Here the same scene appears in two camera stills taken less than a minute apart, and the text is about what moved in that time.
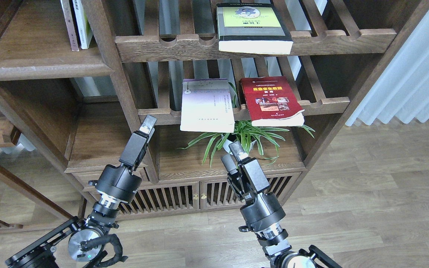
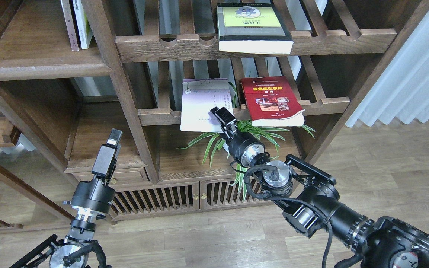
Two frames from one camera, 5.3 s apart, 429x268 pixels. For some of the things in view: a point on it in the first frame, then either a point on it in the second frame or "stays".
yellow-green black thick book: x=251 y=27 stays
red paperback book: x=270 y=101 stays
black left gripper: x=119 y=182 -> x=92 y=200
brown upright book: x=66 y=8 stays
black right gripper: x=262 y=209 -> x=242 y=147
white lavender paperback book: x=206 y=106 stays
